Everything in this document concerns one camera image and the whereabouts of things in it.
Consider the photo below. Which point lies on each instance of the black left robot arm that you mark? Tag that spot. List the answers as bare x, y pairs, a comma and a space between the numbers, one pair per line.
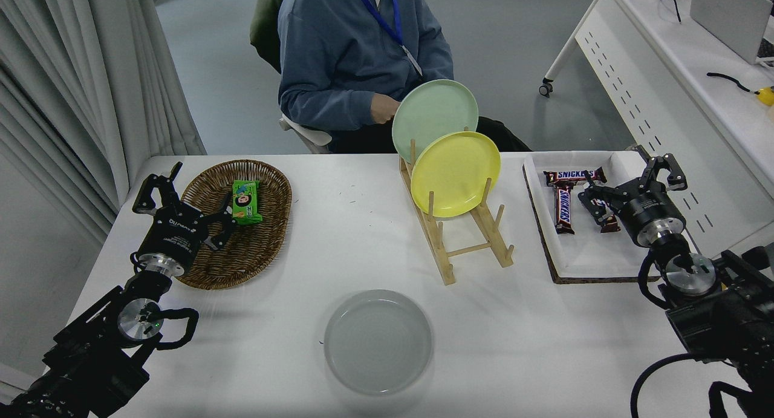
91, 351

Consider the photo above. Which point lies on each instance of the wooden plate rack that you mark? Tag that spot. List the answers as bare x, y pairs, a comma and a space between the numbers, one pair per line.
444, 267

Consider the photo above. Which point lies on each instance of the green snack packet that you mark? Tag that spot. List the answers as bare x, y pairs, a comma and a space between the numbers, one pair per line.
247, 203

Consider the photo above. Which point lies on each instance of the white desk with perforated panel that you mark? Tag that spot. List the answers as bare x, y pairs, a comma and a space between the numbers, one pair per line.
695, 103

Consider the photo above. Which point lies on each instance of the grey plate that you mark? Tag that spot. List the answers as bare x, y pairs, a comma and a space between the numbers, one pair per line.
378, 342

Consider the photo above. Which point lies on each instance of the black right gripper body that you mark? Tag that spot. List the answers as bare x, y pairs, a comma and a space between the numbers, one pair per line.
650, 209

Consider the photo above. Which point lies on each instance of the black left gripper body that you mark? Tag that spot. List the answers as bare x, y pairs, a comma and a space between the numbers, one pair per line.
175, 233

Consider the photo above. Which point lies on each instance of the person's right forearm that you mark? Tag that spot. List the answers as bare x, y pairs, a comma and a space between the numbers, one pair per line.
332, 109

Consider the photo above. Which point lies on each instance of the white tray with dark base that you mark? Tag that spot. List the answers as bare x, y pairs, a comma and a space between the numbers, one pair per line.
586, 254

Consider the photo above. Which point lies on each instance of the person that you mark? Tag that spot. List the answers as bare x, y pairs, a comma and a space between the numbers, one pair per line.
344, 49

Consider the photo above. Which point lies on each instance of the white curtain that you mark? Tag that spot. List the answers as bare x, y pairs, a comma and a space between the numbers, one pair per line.
78, 91

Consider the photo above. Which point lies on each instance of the yellow round object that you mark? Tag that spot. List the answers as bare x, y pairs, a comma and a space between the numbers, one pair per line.
765, 95

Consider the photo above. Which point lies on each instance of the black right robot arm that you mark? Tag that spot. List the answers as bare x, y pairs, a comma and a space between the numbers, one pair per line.
719, 321

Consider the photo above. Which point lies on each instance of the brown wicker basket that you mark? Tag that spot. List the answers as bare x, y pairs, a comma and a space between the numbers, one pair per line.
266, 218

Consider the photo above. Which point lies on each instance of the person's right hand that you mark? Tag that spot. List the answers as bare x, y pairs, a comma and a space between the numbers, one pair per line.
383, 108

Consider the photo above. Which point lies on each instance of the Snickers bar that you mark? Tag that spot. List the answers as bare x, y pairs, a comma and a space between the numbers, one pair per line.
609, 221
563, 209
565, 176

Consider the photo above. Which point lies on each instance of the pale green plate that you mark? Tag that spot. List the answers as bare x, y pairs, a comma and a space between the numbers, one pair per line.
432, 112

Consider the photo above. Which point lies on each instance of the yellow plate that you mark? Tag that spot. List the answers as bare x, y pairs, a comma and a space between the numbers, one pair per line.
453, 173

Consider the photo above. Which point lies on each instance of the silver laptop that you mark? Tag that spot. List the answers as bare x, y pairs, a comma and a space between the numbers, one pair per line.
725, 13

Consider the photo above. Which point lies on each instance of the white chair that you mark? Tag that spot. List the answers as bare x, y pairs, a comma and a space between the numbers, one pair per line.
308, 133

